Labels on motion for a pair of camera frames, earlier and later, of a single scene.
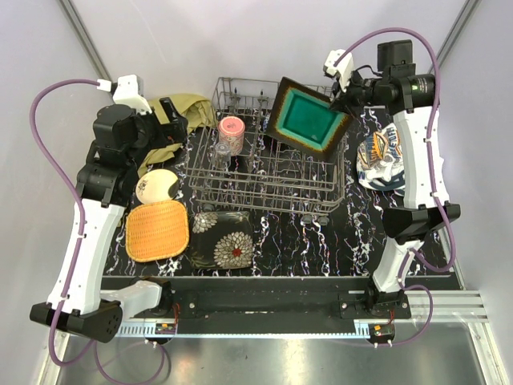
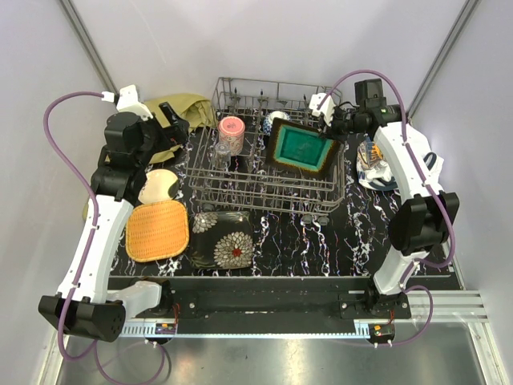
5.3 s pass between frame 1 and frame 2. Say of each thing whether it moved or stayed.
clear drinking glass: stayed
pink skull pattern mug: stayed
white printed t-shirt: stayed
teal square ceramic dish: moved
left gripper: stayed
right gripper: moved
